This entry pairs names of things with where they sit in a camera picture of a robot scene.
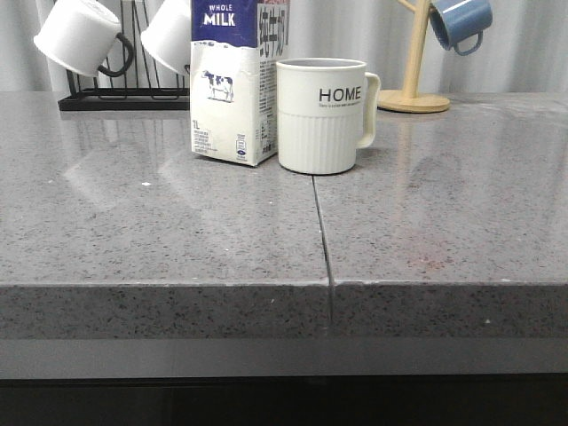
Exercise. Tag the white mug black handle left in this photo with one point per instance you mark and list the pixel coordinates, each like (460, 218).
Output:
(78, 35)

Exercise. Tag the wooden mug tree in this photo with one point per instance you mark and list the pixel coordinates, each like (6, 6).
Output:
(409, 99)

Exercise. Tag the white mug black handle right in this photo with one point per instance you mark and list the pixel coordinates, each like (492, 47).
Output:
(168, 37)

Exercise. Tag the white HOME mug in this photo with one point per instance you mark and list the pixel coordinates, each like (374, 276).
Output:
(326, 113)

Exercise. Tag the whole milk carton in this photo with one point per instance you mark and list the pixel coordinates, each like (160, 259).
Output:
(234, 50)

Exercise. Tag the blue enamel mug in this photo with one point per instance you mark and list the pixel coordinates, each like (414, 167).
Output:
(460, 25)

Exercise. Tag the white mug black handle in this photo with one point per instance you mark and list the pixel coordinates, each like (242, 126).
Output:
(78, 35)
(168, 37)

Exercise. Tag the black wire mug rack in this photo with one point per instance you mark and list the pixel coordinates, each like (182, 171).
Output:
(146, 84)

